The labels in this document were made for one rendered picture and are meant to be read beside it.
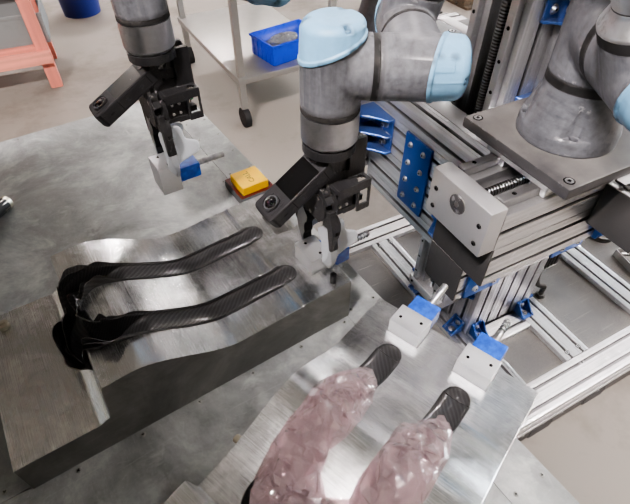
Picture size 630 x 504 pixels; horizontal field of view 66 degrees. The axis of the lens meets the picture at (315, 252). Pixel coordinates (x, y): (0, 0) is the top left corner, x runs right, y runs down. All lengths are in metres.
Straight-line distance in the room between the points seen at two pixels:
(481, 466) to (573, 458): 1.10
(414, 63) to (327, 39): 0.10
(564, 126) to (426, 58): 0.30
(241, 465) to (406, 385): 0.24
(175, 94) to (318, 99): 0.30
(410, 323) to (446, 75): 0.34
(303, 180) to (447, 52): 0.23
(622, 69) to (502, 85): 0.42
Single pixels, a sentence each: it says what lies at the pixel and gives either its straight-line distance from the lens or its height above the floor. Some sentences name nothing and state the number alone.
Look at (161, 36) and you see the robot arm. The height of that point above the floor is 1.18.
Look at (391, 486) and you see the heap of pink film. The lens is 0.59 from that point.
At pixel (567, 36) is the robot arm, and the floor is 1.19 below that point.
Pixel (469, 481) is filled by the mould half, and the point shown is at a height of 0.89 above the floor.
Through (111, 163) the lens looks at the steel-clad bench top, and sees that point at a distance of 1.22.
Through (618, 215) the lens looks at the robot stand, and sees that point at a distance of 0.95.
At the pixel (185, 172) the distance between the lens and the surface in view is 0.91.
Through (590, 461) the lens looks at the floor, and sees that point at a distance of 1.76.
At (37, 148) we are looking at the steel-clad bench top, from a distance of 1.35.
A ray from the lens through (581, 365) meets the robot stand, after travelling 1.63.
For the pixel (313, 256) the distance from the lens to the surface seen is 0.75.
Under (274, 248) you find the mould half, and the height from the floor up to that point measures 0.89.
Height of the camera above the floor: 1.46
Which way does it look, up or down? 46 degrees down
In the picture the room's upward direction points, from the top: straight up
